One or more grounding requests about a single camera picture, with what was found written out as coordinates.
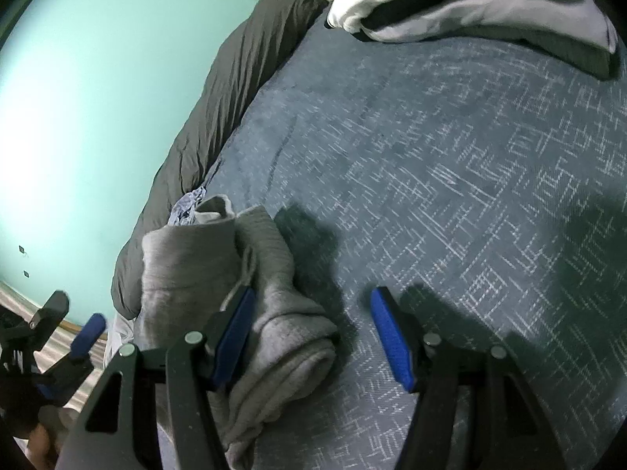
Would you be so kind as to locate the wooden frame strip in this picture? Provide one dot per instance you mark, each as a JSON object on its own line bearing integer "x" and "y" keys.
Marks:
{"x": 83, "y": 329}

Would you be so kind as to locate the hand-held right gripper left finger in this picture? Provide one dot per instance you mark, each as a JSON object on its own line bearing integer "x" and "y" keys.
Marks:
{"x": 235, "y": 338}

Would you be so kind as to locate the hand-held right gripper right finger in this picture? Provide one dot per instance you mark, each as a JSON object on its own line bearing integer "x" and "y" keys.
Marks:
{"x": 389, "y": 338}

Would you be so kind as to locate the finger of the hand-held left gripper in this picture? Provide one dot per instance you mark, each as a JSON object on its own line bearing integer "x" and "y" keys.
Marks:
{"x": 90, "y": 333}
{"x": 51, "y": 311}

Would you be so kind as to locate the white black-striped garment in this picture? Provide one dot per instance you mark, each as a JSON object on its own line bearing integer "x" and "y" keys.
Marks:
{"x": 372, "y": 5}

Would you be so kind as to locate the dark grey rolled duvet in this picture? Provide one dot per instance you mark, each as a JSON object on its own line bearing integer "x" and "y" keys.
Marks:
{"x": 235, "y": 83}

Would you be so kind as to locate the small blue-grey cloth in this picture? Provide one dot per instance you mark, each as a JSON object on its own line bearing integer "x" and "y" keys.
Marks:
{"x": 183, "y": 208}

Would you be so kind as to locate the bed with blue-grey sheet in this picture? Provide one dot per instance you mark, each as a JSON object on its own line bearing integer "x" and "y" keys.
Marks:
{"x": 416, "y": 181}

